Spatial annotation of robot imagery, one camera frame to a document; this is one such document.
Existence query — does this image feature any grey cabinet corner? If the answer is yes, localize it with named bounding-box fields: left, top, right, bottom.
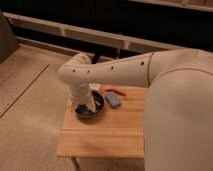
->
left=0, top=10, right=19, bottom=63

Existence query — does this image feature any black ceramic bowl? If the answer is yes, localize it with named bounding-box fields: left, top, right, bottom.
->
left=75, top=90, right=104, bottom=118

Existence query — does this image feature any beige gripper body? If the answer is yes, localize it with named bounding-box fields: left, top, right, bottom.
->
left=69, top=84, right=96, bottom=112

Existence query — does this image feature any wooden table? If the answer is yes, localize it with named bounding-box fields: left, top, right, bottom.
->
left=56, top=87, right=146, bottom=160

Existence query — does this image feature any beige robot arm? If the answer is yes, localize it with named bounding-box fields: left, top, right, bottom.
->
left=58, top=49, right=213, bottom=171

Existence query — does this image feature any blue sponge block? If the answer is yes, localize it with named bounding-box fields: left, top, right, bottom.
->
left=105, top=92, right=121, bottom=108

